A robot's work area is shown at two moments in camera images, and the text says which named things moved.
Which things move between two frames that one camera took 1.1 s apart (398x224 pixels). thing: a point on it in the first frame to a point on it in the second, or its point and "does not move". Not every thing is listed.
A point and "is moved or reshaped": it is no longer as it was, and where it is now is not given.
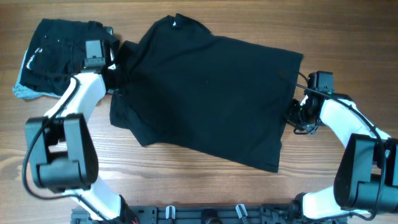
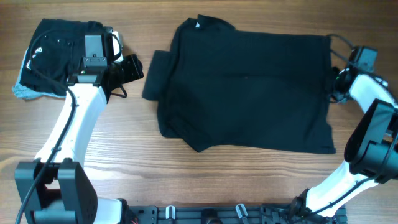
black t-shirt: [185, 87] is moved or reshaped
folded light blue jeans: [22, 92] does not move
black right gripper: [290, 114] to [337, 71]
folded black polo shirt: [55, 52] does not move
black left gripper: [121, 86] to [135, 66]
